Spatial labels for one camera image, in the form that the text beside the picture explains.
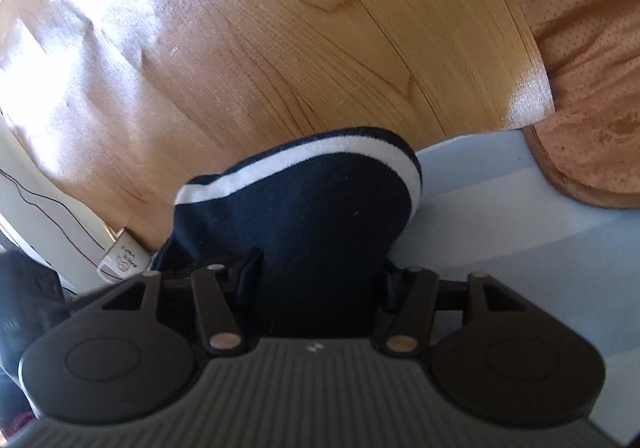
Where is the orange mesh pillow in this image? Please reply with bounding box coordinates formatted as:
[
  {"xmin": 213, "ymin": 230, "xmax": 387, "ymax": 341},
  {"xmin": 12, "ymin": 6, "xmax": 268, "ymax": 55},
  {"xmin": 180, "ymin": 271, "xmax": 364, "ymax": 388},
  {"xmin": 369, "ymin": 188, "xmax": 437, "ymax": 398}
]
[{"xmin": 479, "ymin": 0, "xmax": 640, "ymax": 211}]

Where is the navy cloth with white stripe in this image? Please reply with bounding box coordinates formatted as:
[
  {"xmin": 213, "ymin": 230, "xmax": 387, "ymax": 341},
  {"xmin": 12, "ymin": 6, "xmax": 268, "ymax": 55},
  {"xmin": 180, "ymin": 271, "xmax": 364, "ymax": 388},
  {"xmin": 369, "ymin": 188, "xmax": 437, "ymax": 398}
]
[{"xmin": 150, "ymin": 127, "xmax": 424, "ymax": 340}]

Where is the thin dark cable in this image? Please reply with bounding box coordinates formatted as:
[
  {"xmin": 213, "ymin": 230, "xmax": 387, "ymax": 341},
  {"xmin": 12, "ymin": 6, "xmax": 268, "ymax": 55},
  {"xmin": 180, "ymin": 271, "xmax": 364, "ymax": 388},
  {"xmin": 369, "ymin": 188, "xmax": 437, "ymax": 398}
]
[{"xmin": 0, "ymin": 169, "xmax": 110, "ymax": 231}]

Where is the thin red cable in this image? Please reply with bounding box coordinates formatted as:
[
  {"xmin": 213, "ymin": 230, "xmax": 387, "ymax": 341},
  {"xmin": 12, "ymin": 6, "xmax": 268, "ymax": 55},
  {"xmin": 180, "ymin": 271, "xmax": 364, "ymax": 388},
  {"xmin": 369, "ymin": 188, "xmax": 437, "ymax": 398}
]
[{"xmin": 20, "ymin": 185, "xmax": 101, "ymax": 269}]

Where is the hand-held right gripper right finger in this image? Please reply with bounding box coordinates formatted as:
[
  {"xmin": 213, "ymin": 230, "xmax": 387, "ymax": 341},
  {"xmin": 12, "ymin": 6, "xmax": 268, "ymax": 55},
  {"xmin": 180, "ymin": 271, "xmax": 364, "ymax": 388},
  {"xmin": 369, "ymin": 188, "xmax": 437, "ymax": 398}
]
[{"xmin": 372, "ymin": 265, "xmax": 544, "ymax": 358}]

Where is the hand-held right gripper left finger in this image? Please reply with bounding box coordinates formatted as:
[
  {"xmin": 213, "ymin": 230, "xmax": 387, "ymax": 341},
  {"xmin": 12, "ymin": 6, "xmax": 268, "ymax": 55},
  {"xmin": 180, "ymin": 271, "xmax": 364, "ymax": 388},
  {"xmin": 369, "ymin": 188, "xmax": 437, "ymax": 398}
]
[{"xmin": 100, "ymin": 248, "xmax": 265, "ymax": 358}]

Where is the small white box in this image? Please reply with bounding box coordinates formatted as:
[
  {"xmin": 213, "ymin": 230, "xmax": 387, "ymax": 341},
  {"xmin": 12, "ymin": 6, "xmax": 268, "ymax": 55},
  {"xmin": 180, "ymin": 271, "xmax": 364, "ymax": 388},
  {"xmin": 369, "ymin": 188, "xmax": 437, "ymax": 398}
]
[{"xmin": 96, "ymin": 226, "xmax": 152, "ymax": 285}]

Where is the wooden headboard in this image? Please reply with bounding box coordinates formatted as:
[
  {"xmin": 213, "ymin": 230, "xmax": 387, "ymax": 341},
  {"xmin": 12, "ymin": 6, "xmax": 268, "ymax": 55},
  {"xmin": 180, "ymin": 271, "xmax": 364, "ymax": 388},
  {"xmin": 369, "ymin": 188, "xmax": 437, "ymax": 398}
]
[{"xmin": 0, "ymin": 0, "xmax": 557, "ymax": 275}]

